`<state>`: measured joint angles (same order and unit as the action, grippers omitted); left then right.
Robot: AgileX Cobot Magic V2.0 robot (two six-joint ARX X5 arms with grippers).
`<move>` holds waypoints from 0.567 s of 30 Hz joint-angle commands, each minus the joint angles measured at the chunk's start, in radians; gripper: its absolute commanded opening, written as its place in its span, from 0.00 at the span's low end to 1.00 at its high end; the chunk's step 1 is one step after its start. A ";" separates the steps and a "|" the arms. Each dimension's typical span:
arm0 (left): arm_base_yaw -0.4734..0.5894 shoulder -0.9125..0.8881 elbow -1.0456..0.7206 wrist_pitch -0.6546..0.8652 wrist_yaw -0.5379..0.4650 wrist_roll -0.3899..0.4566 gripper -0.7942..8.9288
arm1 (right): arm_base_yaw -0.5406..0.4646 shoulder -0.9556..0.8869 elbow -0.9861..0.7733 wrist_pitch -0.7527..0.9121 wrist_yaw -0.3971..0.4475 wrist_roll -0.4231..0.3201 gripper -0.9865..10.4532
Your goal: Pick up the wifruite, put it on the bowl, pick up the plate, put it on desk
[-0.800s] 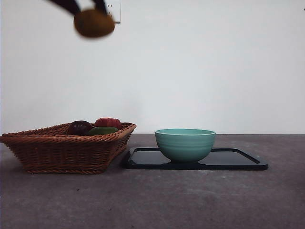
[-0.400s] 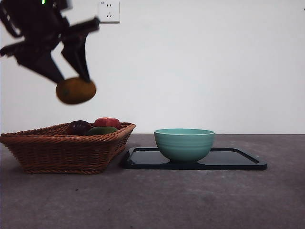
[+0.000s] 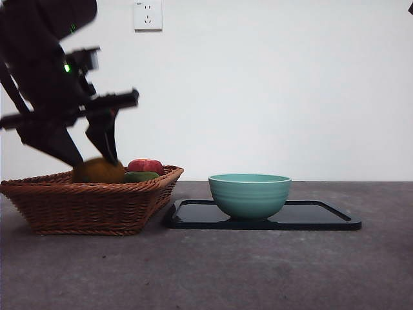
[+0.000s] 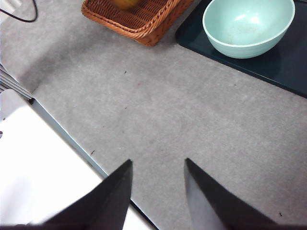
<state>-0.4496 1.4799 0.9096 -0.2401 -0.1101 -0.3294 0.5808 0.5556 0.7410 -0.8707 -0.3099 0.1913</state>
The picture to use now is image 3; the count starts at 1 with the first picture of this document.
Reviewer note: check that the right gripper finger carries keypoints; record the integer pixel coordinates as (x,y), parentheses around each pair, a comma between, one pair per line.
(411,8)

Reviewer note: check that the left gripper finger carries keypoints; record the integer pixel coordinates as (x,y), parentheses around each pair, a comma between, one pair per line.
(103,135)
(55,142)

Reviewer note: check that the orange-brown kiwi fruit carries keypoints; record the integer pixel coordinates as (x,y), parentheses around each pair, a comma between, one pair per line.
(96,172)

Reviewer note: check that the teal ribbed bowl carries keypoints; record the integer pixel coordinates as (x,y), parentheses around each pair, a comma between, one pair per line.
(248,197)

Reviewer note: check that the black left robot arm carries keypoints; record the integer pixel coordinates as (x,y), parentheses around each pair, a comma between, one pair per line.
(29,48)

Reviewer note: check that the red apple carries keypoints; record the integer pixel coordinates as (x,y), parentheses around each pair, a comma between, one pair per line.
(145,166)

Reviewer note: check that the green fruit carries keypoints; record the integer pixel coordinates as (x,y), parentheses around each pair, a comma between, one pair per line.
(142,177)

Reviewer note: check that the brown wicker basket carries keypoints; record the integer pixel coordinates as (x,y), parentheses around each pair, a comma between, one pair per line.
(80,206)

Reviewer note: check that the black rectangular tray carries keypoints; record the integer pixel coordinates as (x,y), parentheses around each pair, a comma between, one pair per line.
(309,219)

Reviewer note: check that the pale grey left wrist camera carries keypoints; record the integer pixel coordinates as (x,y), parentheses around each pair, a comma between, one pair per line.
(85,59)

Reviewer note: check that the white wall socket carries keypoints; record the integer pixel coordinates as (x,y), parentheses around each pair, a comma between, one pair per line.
(148,16)

